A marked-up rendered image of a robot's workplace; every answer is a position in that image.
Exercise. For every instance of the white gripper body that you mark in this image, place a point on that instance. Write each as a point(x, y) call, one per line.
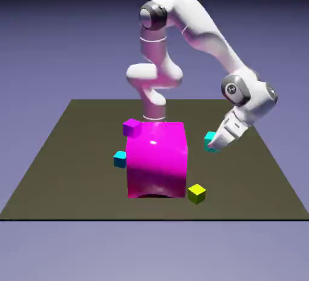
point(228, 131)

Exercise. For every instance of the small cyan cube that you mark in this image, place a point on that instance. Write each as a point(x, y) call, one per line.
point(208, 138)
point(120, 159)

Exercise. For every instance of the small purple cube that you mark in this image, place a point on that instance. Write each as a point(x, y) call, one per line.
point(131, 127)

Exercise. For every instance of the small yellow cube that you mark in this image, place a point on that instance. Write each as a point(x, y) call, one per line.
point(196, 193)

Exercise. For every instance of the large magenta box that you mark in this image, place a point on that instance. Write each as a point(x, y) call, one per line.
point(157, 158)

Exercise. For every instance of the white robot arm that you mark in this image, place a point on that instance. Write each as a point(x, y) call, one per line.
point(205, 35)

